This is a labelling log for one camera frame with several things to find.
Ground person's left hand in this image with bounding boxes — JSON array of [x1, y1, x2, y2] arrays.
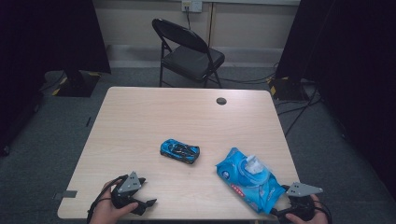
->
[[90, 179, 140, 224]]

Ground left hand-held gripper cable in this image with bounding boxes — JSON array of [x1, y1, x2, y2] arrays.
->
[[86, 175, 129, 224]]

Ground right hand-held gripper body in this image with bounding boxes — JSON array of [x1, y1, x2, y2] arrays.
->
[[286, 182, 324, 222]]

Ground white wall socket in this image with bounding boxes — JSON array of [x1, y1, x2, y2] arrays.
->
[[181, 0, 204, 14]]

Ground black folding chair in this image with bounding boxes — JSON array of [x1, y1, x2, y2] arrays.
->
[[151, 18, 226, 90]]

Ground blue toy car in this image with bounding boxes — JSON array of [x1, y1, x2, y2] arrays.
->
[[160, 138, 201, 165]]

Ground right hand-held gripper cable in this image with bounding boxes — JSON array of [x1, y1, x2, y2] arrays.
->
[[312, 200, 332, 224]]

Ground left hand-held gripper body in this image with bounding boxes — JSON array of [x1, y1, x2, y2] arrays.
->
[[110, 171, 142, 210]]

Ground thin vertical wall conduit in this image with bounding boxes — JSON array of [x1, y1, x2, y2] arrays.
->
[[206, 2, 216, 49]]

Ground grey tape strip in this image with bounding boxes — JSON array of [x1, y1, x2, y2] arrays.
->
[[52, 189, 78, 201]]

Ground black curtain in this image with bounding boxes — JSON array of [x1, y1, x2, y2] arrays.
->
[[0, 0, 112, 157], [275, 0, 396, 200]]

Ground person's right hand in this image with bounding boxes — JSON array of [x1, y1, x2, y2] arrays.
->
[[284, 194, 330, 224]]

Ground hand-held gripper cable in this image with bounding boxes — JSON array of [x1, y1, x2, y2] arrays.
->
[[86, 175, 129, 224], [312, 200, 332, 224]]

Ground black stand base yellow stripes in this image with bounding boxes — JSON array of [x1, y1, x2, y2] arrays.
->
[[50, 69, 103, 98], [267, 76, 313, 102]]

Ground black floor cable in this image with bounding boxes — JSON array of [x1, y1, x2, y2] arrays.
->
[[275, 87, 323, 138], [217, 63, 280, 86]]

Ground blue wet wipes pack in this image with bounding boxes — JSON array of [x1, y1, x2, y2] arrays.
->
[[215, 147, 287, 216]]

